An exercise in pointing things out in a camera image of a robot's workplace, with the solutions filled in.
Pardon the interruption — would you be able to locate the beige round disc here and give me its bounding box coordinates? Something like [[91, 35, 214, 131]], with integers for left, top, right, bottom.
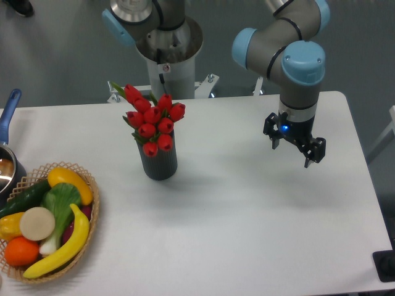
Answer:
[[19, 207, 55, 241]]

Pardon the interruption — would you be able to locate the yellow banana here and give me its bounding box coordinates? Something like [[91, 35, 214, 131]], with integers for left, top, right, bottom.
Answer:
[[23, 203, 89, 279]]

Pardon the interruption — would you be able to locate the red tulip bouquet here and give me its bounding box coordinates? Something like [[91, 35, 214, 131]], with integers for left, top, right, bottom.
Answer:
[[110, 82, 186, 157]]

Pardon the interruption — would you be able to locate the woven wicker basket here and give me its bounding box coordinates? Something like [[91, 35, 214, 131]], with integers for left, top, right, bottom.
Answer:
[[1, 161, 99, 284]]

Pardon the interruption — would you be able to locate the yellow bell pepper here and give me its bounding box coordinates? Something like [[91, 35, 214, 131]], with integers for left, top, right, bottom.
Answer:
[[1, 212, 24, 241]]

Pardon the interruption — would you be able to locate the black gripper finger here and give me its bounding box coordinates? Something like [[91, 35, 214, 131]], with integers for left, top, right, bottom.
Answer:
[[263, 113, 285, 149], [297, 137, 326, 168]]

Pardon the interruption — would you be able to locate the green cucumber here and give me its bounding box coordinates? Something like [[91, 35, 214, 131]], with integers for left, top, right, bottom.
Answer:
[[1, 179, 51, 218]]

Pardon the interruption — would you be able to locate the black device at table edge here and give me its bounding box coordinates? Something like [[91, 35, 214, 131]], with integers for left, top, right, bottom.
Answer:
[[372, 250, 394, 282]]

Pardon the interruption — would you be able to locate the white metal frame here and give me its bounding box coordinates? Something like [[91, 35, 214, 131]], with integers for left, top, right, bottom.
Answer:
[[107, 73, 265, 103]]

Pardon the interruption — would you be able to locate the blue handled saucepan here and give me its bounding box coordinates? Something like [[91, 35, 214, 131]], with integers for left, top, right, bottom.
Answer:
[[1, 89, 26, 208]]

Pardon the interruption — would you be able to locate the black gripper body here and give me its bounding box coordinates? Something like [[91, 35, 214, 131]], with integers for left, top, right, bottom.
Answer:
[[276, 106, 317, 145]]

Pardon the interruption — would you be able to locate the black shoe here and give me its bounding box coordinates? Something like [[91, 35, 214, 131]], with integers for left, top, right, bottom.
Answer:
[[9, 0, 35, 17]]

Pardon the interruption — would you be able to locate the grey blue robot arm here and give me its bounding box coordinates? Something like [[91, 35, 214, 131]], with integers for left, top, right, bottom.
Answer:
[[102, 1, 330, 163]]

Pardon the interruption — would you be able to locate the purple eggplant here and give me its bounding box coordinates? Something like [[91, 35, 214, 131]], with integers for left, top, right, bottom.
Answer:
[[60, 203, 90, 252]]

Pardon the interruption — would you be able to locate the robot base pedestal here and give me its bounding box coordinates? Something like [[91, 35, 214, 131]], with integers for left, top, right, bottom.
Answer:
[[136, 17, 203, 100]]

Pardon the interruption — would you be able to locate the green bok choy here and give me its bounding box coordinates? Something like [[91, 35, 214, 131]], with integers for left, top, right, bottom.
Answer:
[[39, 183, 81, 257]]

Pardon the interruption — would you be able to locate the orange fruit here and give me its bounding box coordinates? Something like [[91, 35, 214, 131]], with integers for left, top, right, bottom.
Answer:
[[4, 236, 39, 266]]

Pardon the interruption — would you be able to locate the dark grey ribbed vase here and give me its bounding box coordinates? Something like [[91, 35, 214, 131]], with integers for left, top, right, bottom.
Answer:
[[136, 131, 178, 181]]

